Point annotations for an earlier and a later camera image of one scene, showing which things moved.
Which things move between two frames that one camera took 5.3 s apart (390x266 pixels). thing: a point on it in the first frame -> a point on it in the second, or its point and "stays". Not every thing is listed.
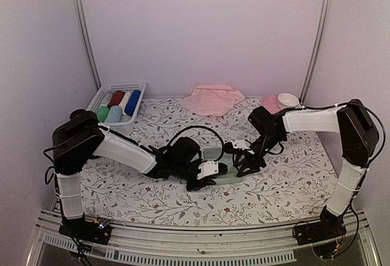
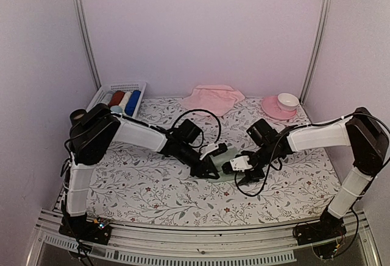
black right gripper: (250, 160) -> (251, 177)
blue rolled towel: (131, 102) stays
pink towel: (212, 100) stays
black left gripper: (205, 181) -> (206, 164)
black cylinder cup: (78, 115) stays
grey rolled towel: (106, 98) stays
